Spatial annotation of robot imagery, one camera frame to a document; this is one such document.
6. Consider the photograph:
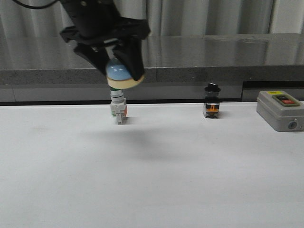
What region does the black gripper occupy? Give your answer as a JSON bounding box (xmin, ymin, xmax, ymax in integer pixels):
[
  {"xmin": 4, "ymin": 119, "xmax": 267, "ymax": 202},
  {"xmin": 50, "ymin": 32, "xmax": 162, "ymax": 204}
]
[{"xmin": 60, "ymin": 0, "xmax": 150, "ymax": 81}]

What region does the blue desk bell cream base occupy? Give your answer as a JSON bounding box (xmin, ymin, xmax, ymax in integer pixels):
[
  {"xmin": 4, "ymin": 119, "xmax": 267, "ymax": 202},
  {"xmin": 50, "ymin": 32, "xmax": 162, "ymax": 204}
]
[{"xmin": 106, "ymin": 58, "xmax": 145, "ymax": 89}]

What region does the grey curtain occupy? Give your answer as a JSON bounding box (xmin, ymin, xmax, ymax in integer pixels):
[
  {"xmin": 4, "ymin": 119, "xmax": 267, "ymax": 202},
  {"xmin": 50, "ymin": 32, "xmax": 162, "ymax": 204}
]
[{"xmin": 0, "ymin": 0, "xmax": 304, "ymax": 38}]

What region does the grey stone counter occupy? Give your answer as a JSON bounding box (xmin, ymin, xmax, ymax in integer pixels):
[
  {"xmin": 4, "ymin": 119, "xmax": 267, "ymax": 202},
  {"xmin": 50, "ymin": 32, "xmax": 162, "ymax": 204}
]
[{"xmin": 0, "ymin": 34, "xmax": 304, "ymax": 105}]

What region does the green push button switch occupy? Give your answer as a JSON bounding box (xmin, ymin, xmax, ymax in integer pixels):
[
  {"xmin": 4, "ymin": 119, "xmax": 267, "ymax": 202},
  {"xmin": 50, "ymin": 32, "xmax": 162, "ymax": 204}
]
[{"xmin": 110, "ymin": 87, "xmax": 127, "ymax": 124}]

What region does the black rotary selector switch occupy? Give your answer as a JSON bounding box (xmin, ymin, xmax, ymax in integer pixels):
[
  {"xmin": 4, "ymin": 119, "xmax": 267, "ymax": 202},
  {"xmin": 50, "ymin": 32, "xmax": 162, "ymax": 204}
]
[{"xmin": 203, "ymin": 83, "xmax": 221, "ymax": 118}]

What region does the black cable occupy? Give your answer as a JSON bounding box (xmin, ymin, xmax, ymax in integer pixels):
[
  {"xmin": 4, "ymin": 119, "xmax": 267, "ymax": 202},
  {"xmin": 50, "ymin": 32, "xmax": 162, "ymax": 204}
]
[{"xmin": 11, "ymin": 0, "xmax": 59, "ymax": 10}]

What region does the grey on off switch box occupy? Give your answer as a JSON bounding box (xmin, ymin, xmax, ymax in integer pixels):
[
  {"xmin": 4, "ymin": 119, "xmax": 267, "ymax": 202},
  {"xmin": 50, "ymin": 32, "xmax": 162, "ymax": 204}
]
[{"xmin": 256, "ymin": 90, "xmax": 304, "ymax": 132}]

